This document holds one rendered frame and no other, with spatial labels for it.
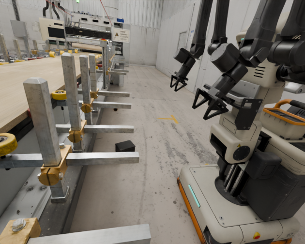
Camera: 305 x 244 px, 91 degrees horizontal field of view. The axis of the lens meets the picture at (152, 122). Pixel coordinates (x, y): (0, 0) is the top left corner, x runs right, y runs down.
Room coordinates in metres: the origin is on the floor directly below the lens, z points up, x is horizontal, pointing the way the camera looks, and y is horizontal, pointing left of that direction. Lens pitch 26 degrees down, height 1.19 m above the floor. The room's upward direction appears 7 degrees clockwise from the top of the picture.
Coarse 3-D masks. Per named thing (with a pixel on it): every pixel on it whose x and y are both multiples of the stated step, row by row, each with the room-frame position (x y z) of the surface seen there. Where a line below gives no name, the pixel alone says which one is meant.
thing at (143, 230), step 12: (120, 228) 0.19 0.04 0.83; (132, 228) 0.19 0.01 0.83; (144, 228) 0.20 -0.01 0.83; (36, 240) 0.15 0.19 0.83; (48, 240) 0.15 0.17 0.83; (60, 240) 0.15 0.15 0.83; (72, 240) 0.16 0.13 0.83; (84, 240) 0.16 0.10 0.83; (96, 240) 0.16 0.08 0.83; (108, 240) 0.16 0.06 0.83; (120, 240) 0.17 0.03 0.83; (132, 240) 0.17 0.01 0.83; (144, 240) 0.17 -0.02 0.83
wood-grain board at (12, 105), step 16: (16, 64) 1.50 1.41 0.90; (32, 64) 1.61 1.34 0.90; (48, 64) 1.74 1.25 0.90; (0, 80) 0.92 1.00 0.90; (16, 80) 0.96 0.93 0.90; (48, 80) 1.06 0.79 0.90; (0, 96) 0.66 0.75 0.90; (16, 96) 0.69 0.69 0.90; (0, 112) 0.51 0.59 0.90; (16, 112) 0.53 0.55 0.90; (0, 128) 0.41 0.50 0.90
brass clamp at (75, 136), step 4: (84, 120) 0.66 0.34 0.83; (84, 124) 0.62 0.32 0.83; (80, 128) 0.58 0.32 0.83; (72, 132) 0.54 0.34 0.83; (76, 132) 0.55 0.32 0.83; (80, 132) 0.56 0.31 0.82; (68, 136) 0.53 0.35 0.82; (72, 136) 0.53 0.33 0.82; (76, 136) 0.54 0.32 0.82; (80, 136) 0.55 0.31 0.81; (72, 140) 0.53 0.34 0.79; (76, 140) 0.54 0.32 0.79
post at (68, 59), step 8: (64, 56) 0.56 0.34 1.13; (72, 56) 0.58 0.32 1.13; (64, 64) 0.56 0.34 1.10; (72, 64) 0.57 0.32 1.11; (64, 72) 0.56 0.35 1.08; (72, 72) 0.56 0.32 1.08; (64, 80) 0.56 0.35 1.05; (72, 80) 0.56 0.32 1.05; (72, 88) 0.56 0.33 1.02; (72, 96) 0.56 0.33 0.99; (72, 104) 0.56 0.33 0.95; (72, 112) 0.56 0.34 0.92; (72, 120) 0.56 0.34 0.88; (80, 120) 0.59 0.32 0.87; (72, 128) 0.56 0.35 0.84; (80, 144) 0.56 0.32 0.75
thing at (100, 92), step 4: (80, 92) 1.06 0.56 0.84; (100, 92) 1.10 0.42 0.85; (104, 92) 1.10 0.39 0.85; (108, 92) 1.11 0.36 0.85; (112, 92) 1.12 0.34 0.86; (116, 92) 1.13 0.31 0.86; (120, 92) 1.14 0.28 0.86; (124, 92) 1.16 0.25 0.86; (128, 92) 1.17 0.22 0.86; (120, 96) 1.13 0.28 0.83; (124, 96) 1.14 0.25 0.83; (128, 96) 1.15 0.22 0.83
